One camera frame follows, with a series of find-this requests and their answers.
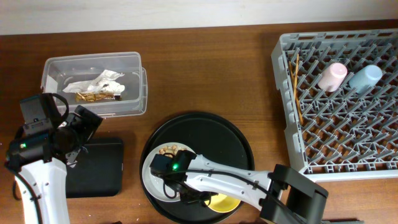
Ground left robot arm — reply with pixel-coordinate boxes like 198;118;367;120
5;106;103;223

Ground clear plastic waste bin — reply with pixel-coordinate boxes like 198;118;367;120
40;52;147;118

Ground gold snack wrapper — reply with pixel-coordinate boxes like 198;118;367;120
75;92;121;102

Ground blue cup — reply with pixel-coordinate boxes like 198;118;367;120
348;65;383;94

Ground white tissue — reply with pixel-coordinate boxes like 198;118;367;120
63;70;126;95

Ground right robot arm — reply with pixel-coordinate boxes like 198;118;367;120
164;151;328;223

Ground wooden chopstick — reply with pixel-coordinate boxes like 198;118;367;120
294;53;300;100
289;62;303;125

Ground black rectangular tray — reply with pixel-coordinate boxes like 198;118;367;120
66;138;124;198

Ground yellow bowl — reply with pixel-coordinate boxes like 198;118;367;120
204;194;241;213

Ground food scraps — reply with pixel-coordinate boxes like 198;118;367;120
159;144;182;157

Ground grey plate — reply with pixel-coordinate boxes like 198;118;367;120
141;142;195;202

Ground round black serving tray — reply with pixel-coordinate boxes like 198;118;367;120
139;112;255;223

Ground pink cup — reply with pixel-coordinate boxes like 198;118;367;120
318;62;348;92

